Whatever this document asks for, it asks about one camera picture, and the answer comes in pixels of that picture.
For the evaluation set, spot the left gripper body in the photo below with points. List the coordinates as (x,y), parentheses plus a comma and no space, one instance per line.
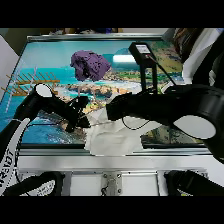
(76,113)

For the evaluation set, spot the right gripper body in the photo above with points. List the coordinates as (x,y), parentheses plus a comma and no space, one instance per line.
(120,106)

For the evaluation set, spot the white garment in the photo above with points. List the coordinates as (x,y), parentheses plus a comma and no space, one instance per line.
(115,138)

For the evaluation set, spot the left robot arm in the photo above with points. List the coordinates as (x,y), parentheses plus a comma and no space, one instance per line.
(31,105)

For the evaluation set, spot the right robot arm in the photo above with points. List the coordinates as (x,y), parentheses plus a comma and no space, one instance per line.
(186,106)

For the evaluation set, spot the purple garment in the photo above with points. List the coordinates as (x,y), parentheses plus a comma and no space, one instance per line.
(90,65)

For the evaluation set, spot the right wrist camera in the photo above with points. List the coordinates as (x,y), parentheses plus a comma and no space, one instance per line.
(143,55)

